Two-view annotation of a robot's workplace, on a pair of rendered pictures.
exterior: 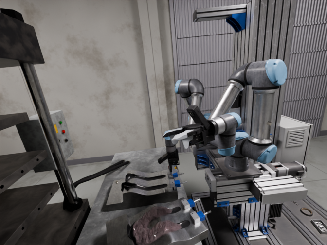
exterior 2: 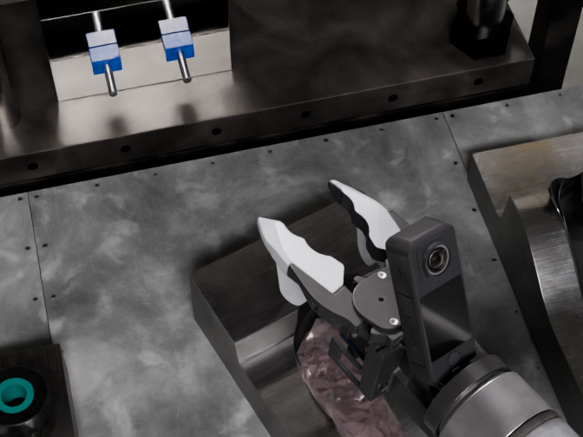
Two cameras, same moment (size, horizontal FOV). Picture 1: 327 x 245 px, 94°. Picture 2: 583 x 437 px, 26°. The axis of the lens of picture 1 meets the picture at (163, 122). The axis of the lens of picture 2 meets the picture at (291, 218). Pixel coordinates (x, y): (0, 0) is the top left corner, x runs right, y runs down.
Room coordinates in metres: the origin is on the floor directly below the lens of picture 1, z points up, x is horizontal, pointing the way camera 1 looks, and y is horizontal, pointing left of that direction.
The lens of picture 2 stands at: (0.40, -0.58, 2.24)
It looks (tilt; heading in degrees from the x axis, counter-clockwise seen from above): 55 degrees down; 80
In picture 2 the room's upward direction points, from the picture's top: straight up
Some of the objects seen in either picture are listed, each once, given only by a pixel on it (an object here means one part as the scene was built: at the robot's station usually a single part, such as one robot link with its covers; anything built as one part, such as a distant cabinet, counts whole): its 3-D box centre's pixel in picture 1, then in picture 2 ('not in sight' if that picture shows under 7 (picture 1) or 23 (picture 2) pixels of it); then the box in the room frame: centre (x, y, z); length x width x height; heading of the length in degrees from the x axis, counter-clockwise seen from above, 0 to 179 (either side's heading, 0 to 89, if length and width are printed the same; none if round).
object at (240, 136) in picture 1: (238, 143); not in sight; (0.88, -0.46, 1.20); 0.13 x 0.12 x 0.14; 27
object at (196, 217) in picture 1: (201, 215); not in sight; (0.69, -0.17, 0.86); 0.13 x 0.05 x 0.05; 111
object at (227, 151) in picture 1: (223, 141); not in sight; (0.66, -0.28, 1.33); 0.11 x 0.08 x 0.11; 27
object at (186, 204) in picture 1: (191, 202); not in sight; (0.79, -0.13, 0.86); 0.13 x 0.05 x 0.05; 111
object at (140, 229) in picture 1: (155, 221); (390, 381); (0.65, 0.10, 0.90); 0.26 x 0.18 x 0.08; 111
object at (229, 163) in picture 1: (236, 158); not in sight; (0.88, -0.46, 1.09); 0.15 x 0.15 x 0.10
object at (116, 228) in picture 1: (155, 229); (382, 399); (0.64, 0.10, 0.86); 0.50 x 0.26 x 0.11; 111
